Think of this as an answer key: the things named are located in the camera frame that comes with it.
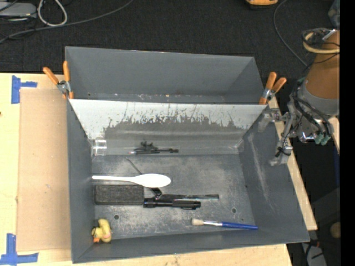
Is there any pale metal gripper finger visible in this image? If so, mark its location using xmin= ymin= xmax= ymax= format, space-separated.
xmin=268 ymin=120 xmax=295 ymax=167
xmin=257 ymin=108 xmax=290 ymax=133

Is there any grey metal bin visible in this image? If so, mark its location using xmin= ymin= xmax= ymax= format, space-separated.
xmin=65 ymin=45 xmax=311 ymax=264

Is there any black clip tool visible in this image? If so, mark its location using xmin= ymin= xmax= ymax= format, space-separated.
xmin=128 ymin=140 xmax=180 ymax=156

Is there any white plastic spoon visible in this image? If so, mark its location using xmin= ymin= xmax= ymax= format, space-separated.
xmin=91 ymin=173 xmax=172 ymax=189

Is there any black foam block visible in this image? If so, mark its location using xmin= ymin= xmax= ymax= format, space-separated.
xmin=94 ymin=185 xmax=146 ymax=206

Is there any clear plastic cup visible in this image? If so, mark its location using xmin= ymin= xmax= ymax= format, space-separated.
xmin=92 ymin=139 xmax=108 ymax=156

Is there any yellow rubber duck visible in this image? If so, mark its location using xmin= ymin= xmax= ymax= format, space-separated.
xmin=91 ymin=218 xmax=113 ymax=244

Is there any brown cardboard board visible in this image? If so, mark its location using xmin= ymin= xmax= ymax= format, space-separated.
xmin=16 ymin=87 xmax=73 ymax=253

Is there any blue-handled brush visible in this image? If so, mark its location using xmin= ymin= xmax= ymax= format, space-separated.
xmin=191 ymin=218 xmax=259 ymax=231

